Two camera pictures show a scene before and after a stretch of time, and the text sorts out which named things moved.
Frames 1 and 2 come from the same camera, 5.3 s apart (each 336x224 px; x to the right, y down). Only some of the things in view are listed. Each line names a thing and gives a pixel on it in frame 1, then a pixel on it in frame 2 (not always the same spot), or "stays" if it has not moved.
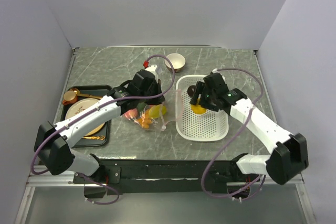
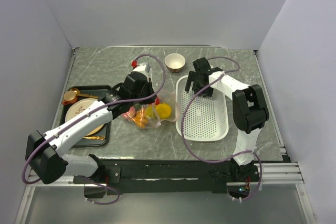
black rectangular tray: x=106 y=131 stays
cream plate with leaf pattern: x=79 y=105 stays
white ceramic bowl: x=178 y=61 stays
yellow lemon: x=198 y=109 to x=163 y=110
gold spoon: x=78 y=94 stays
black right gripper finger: x=199 y=87 to x=190 y=78
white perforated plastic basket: x=210 y=126 stays
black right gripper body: x=207 y=98 to x=209 y=92
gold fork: x=100 y=137 stays
